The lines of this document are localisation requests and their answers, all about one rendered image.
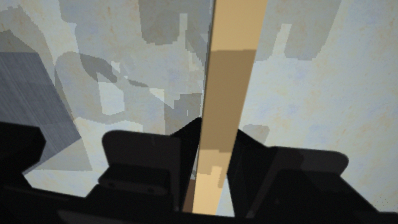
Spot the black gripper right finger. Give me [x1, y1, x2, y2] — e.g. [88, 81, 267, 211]
[227, 129, 349, 219]

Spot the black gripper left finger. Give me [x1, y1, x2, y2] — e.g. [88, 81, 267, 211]
[102, 117, 202, 211]

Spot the long tan wooden rail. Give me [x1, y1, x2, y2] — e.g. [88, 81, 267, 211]
[192, 0, 268, 215]

